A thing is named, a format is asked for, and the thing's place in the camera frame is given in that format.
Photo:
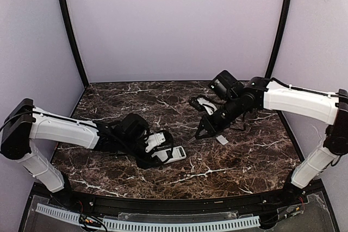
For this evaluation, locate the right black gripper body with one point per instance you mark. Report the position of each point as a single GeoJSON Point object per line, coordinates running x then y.
{"type": "Point", "coordinates": [211, 123]}

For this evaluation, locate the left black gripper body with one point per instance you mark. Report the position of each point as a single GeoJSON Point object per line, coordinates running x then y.
{"type": "Point", "coordinates": [148, 162]}

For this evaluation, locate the white battery cover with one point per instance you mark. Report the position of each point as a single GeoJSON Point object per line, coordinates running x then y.
{"type": "Point", "coordinates": [222, 140]}

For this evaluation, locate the white remote control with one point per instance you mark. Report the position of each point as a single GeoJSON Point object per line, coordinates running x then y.
{"type": "Point", "coordinates": [169, 155]}

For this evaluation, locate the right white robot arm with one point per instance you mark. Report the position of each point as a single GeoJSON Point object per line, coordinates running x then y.
{"type": "Point", "coordinates": [272, 94]}

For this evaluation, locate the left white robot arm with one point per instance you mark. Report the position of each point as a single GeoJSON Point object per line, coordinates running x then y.
{"type": "Point", "coordinates": [27, 123]}

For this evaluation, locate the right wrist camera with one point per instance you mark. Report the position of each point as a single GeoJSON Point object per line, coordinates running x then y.
{"type": "Point", "coordinates": [225, 86]}

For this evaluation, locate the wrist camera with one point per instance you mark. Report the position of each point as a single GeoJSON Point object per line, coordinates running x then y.
{"type": "Point", "coordinates": [134, 127]}
{"type": "Point", "coordinates": [225, 86]}

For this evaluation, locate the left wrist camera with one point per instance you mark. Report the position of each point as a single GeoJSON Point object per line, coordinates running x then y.
{"type": "Point", "coordinates": [134, 127]}

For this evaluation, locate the black front rail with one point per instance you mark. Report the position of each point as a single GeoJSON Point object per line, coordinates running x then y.
{"type": "Point", "coordinates": [260, 203]}

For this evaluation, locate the white slotted cable duct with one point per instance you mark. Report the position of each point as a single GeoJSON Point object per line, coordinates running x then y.
{"type": "Point", "coordinates": [135, 222]}

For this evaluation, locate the right black frame post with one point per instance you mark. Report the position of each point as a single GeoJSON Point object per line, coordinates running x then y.
{"type": "Point", "coordinates": [278, 38]}

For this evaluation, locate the black frame post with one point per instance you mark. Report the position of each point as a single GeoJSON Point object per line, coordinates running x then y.
{"type": "Point", "coordinates": [72, 42]}
{"type": "Point", "coordinates": [278, 38]}

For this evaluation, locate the left black frame post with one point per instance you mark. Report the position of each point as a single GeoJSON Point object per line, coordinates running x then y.
{"type": "Point", "coordinates": [72, 42]}

